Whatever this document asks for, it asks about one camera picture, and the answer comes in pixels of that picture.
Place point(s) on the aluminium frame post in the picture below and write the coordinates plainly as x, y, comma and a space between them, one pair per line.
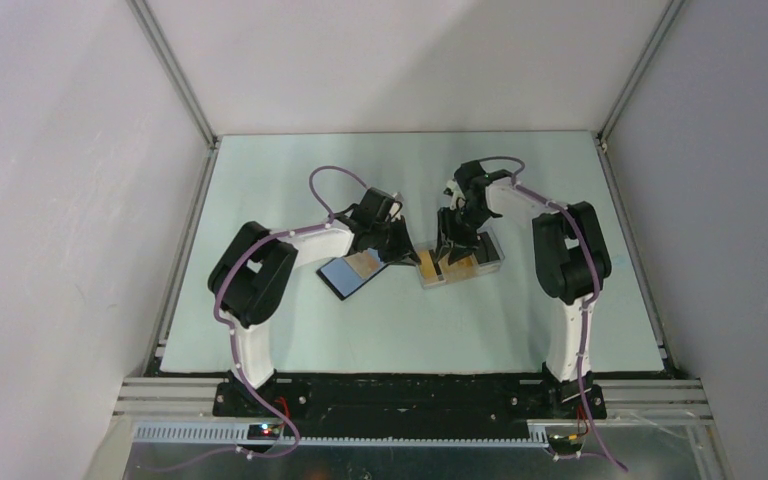
153, 31
641, 65

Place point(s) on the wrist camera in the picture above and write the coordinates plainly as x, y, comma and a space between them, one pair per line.
451, 188
396, 207

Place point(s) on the controller board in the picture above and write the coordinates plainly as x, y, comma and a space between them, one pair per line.
565, 447
264, 432

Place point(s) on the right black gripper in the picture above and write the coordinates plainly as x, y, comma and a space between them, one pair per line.
447, 234

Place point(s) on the clear plastic card tray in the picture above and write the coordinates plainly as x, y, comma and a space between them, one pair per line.
479, 271

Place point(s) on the left controller board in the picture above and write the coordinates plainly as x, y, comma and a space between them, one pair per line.
264, 432

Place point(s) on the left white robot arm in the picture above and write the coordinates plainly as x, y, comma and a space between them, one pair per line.
250, 279

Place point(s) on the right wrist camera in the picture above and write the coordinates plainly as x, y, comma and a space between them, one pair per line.
451, 188

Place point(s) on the black card holder wallet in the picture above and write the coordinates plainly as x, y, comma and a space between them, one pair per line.
340, 279

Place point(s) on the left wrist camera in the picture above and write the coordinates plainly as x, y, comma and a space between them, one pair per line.
396, 207

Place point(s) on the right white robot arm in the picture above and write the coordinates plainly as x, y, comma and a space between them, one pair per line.
570, 254

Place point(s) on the right controller board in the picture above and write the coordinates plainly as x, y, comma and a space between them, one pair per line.
565, 447

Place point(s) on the left aluminium frame post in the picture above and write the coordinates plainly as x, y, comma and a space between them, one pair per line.
153, 31

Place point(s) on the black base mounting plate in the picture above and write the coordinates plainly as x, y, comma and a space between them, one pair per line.
445, 407

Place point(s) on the black credit card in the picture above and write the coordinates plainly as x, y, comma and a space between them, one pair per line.
487, 252

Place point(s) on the orange credit card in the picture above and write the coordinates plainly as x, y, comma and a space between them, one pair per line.
430, 273
364, 264

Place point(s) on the orange VIP card in tray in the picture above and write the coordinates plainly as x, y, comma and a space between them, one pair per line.
462, 268

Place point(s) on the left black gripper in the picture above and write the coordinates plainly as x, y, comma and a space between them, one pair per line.
403, 251

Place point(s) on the right aluminium frame post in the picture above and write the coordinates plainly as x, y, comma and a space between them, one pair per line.
641, 65

